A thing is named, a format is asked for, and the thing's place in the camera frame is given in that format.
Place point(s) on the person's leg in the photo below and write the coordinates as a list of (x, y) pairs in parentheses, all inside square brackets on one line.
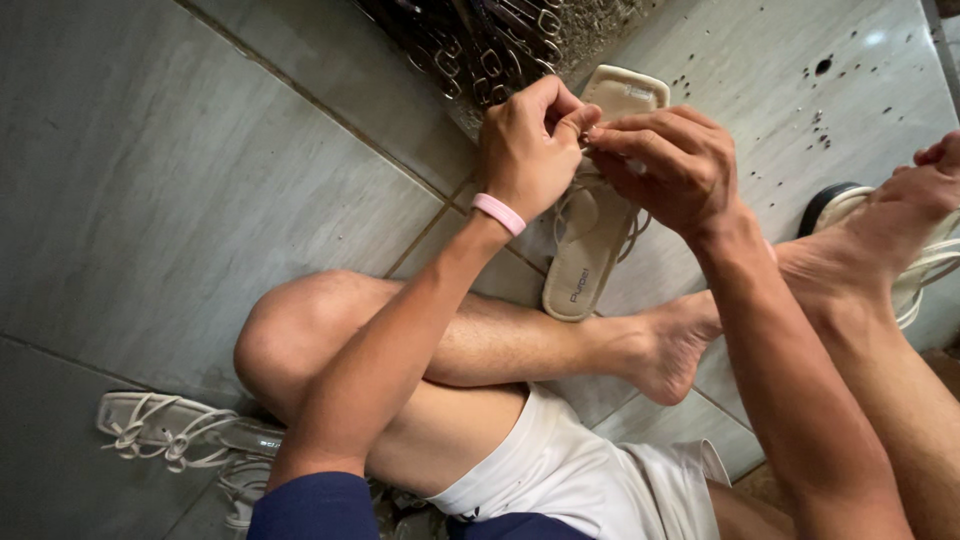
[(525, 345), (877, 247)]

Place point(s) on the white shorts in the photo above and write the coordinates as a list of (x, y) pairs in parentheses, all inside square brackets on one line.
[(555, 465)]

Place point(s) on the person's right leg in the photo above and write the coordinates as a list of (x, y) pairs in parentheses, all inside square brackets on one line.
[(877, 247)]

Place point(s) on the navy blue shirt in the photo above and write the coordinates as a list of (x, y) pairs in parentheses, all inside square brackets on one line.
[(315, 510)]

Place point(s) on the person's left hand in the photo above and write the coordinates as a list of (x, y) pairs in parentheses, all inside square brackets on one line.
[(517, 161)]

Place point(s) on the beige sandal with black heel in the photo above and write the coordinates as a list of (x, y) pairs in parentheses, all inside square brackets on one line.
[(911, 289)]

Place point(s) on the person's right fingers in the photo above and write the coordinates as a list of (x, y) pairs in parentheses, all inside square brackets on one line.
[(637, 131)]

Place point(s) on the pink wristband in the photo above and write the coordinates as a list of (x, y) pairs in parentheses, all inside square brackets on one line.
[(498, 212)]

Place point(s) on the person's left leg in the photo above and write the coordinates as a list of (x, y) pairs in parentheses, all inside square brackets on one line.
[(525, 345)]

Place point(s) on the person's right hand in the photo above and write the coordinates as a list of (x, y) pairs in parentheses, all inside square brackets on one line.
[(686, 172)]

